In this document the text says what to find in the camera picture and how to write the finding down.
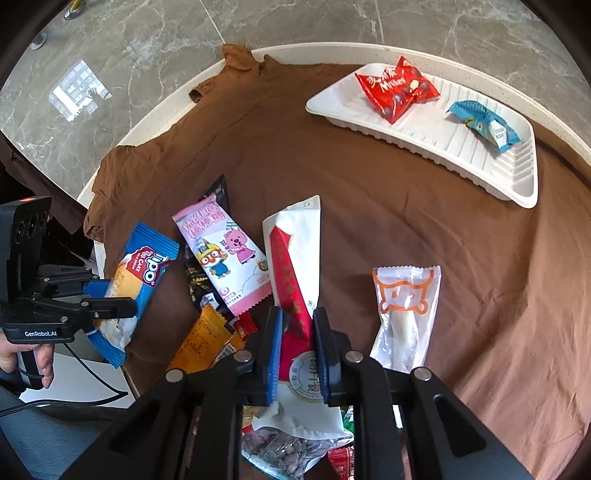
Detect brown cloth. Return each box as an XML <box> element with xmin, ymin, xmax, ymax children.
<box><xmin>83</xmin><ymin>44</ymin><xmax>591</xmax><ymax>480</ymax></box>

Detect clear packet with orange print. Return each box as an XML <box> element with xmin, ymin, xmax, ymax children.
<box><xmin>369</xmin><ymin>265</ymin><xmax>441</xmax><ymax>374</ymax></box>

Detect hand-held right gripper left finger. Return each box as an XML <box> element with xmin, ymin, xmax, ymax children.
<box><xmin>60</xmin><ymin>307</ymin><xmax>284</xmax><ymax>480</ymax></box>

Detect pink cartoon snack packet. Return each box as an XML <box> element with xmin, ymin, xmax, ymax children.
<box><xmin>172</xmin><ymin>194</ymin><xmax>274</xmax><ymax>317</ymax></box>

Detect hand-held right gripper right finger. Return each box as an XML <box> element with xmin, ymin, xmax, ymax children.
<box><xmin>311</xmin><ymin>307</ymin><xmax>536</xmax><ymax>480</ymax></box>

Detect blue cake packet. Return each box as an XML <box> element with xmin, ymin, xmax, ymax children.
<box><xmin>87</xmin><ymin>223</ymin><xmax>181</xmax><ymax>368</ymax></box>

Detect white packet with red stripe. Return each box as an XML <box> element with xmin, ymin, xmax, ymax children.
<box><xmin>252</xmin><ymin>195</ymin><xmax>354</xmax><ymax>439</ymax></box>

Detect clear packet of brown nuts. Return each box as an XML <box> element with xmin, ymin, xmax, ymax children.
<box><xmin>240</xmin><ymin>406</ymin><xmax>354</xmax><ymax>478</ymax></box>

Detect person's left hand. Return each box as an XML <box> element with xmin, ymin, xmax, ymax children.
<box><xmin>0</xmin><ymin>340</ymin><xmax>55</xmax><ymax>389</ymax></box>

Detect person's grey trousers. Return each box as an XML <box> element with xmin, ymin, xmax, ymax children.
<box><xmin>0</xmin><ymin>383</ymin><xmax>121</xmax><ymax>480</ymax></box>

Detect small red packet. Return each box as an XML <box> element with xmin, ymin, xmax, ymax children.
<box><xmin>328</xmin><ymin>445</ymin><xmax>356</xmax><ymax>480</ymax></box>
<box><xmin>233</xmin><ymin>311</ymin><xmax>259</xmax><ymax>337</ymax></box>

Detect orange snack packet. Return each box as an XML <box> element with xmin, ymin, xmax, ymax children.
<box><xmin>171</xmin><ymin>304</ymin><xmax>245</xmax><ymax>374</ymax></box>

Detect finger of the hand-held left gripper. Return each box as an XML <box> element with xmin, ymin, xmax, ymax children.
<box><xmin>32</xmin><ymin>296</ymin><xmax>138</xmax><ymax>332</ymax></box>
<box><xmin>34</xmin><ymin>267</ymin><xmax>110</xmax><ymax>299</ymax></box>

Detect blue candy packet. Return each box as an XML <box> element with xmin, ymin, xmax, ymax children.
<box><xmin>446</xmin><ymin>100</ymin><xmax>522</xmax><ymax>154</ymax></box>

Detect red chocolate ball packet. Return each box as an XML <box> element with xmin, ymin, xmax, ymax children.
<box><xmin>355</xmin><ymin>55</ymin><xmax>441</xmax><ymax>124</ymax></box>

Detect black cable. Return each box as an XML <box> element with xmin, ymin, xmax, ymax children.
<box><xmin>0</xmin><ymin>344</ymin><xmax>130</xmax><ymax>416</ymax></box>

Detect long black snack packet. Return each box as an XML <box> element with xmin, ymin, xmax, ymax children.
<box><xmin>185</xmin><ymin>174</ymin><xmax>234</xmax><ymax>320</ymax></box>

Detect white plastic tray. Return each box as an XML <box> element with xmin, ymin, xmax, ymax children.
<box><xmin>305</xmin><ymin>62</ymin><xmax>539</xmax><ymax>210</ymax></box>

